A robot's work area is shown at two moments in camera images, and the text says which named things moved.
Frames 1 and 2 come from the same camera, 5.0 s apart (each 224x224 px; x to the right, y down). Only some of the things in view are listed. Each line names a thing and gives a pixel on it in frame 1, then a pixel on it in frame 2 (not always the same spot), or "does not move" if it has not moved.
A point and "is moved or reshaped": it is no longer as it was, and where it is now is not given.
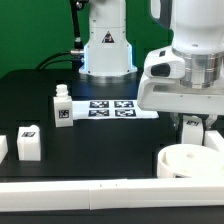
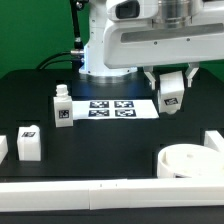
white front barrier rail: [111, 194] does not move
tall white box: [192, 130] is moved or reshaped
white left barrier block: [4, 150] does not move
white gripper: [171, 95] → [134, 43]
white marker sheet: [110, 109] does not move
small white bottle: [63, 107] does not move
